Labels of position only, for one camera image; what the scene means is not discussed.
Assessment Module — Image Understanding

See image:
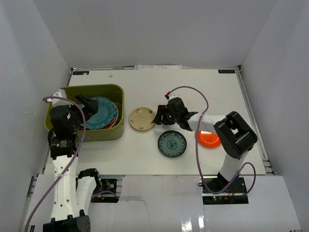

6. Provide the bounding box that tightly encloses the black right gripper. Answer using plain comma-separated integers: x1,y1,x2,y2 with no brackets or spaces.
153,105,179,126

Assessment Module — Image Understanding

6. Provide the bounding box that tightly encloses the small cream plate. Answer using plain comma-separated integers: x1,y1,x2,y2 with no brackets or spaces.
129,107,155,131

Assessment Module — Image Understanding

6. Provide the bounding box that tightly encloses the teal scalloped plate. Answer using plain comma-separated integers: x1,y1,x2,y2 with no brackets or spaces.
86,97,118,130

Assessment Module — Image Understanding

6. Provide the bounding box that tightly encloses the blue patterned small plate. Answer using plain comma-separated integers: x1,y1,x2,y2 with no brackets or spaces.
157,130,187,158

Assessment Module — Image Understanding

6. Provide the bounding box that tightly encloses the red plate with teal flower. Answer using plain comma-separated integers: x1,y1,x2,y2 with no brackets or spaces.
104,116,119,129

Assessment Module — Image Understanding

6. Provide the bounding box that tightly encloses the orange plate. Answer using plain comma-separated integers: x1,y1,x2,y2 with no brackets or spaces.
195,131,221,148

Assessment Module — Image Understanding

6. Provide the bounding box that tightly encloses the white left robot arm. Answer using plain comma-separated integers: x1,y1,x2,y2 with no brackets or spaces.
42,94,102,232

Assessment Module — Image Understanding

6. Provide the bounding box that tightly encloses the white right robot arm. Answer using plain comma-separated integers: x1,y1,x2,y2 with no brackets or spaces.
153,97,257,195

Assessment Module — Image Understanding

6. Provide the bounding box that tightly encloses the right arm base board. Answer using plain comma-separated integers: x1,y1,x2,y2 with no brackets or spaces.
198,177,249,205

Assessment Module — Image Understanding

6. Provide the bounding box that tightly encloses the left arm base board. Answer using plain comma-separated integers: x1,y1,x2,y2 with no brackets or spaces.
91,178,119,203

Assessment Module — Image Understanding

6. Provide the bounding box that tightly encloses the green plastic bin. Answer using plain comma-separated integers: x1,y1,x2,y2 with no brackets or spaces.
44,83,125,142

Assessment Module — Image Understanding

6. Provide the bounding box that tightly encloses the left black table label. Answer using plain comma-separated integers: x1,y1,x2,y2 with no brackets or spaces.
72,71,89,75

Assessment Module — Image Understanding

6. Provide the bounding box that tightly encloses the black table label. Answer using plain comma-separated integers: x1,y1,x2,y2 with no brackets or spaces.
72,71,89,75
218,70,235,74

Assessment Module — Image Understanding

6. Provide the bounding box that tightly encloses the right black table label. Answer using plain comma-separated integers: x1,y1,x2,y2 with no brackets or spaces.
218,70,235,74

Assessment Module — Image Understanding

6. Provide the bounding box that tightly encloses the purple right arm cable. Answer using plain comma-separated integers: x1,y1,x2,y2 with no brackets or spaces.
169,86,256,198

